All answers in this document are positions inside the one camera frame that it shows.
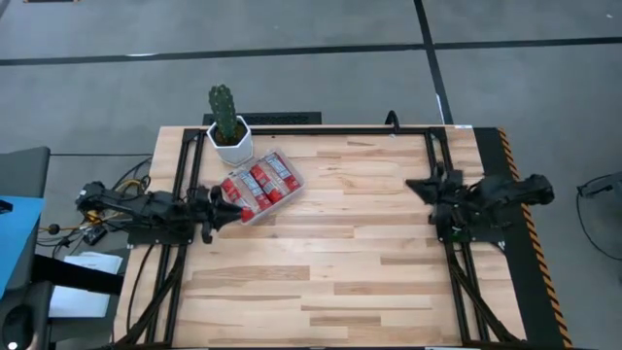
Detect clear plastic basket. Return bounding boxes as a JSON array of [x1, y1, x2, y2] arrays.
[[219, 147, 306, 227]]

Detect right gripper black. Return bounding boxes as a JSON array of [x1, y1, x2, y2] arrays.
[[405, 167, 470, 218]]

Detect dark rectangular floor mat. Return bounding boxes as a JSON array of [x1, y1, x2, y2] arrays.
[[202, 111, 323, 126]]

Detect red popcorn bag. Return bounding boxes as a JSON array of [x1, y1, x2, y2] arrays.
[[240, 162, 283, 208], [259, 151, 302, 195], [219, 175, 259, 225]]

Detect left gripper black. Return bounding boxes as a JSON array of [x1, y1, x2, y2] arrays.
[[188, 186, 243, 244]]

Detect white papers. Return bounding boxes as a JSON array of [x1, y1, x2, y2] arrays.
[[48, 251, 124, 320]]

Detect yellow cable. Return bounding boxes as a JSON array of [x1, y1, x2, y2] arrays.
[[114, 177, 147, 193]]

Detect black mat with hazard stripes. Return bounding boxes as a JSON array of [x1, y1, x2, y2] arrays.
[[473, 126, 575, 350]]

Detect green cactus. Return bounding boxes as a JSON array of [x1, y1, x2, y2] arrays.
[[207, 84, 240, 146]]

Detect blue table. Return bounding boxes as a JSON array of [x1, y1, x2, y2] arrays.
[[0, 193, 46, 298]]

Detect black aluminium table frame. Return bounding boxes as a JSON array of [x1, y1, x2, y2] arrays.
[[114, 124, 525, 349]]

